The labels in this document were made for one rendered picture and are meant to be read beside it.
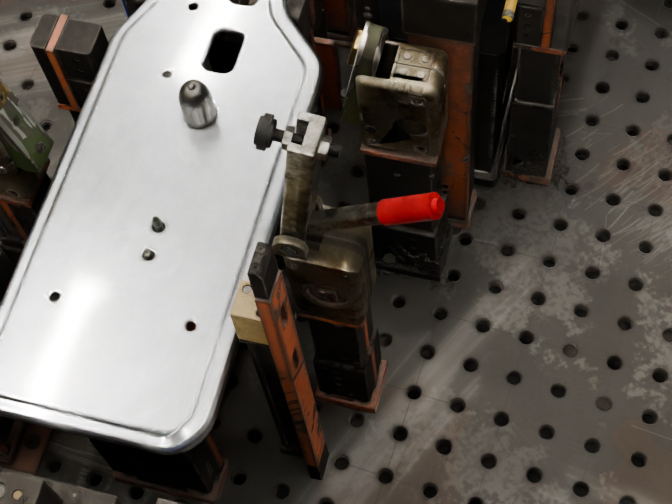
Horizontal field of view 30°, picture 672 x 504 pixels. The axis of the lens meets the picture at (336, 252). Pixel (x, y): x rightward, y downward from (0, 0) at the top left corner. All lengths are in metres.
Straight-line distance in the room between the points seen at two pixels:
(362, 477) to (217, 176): 0.38
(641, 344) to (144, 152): 0.59
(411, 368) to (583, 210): 0.28
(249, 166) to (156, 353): 0.20
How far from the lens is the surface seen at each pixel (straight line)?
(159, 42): 1.28
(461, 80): 1.23
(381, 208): 1.01
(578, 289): 1.45
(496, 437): 1.38
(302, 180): 0.97
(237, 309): 1.04
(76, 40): 1.32
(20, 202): 1.30
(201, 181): 1.18
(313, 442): 1.26
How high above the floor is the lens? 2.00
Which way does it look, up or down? 63 degrees down
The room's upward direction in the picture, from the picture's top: 9 degrees counter-clockwise
